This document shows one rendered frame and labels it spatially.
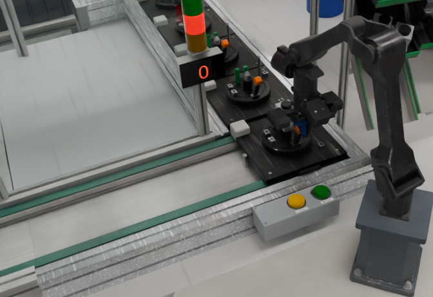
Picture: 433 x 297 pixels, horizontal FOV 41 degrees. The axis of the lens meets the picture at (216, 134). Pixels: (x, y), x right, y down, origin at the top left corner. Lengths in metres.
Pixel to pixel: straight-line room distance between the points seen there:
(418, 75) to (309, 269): 0.65
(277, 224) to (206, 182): 0.27
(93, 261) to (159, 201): 0.26
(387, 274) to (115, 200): 0.71
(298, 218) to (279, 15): 1.21
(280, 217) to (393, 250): 0.27
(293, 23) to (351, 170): 1.00
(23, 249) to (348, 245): 0.81
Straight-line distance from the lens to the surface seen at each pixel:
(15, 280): 1.43
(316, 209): 1.45
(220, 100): 1.77
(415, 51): 1.57
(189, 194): 1.55
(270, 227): 1.41
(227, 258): 1.47
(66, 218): 1.57
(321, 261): 1.46
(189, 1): 1.39
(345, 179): 1.56
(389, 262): 1.36
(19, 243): 1.56
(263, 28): 2.37
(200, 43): 1.44
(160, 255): 1.43
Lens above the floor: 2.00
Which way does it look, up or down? 39 degrees down
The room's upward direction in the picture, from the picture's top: 6 degrees counter-clockwise
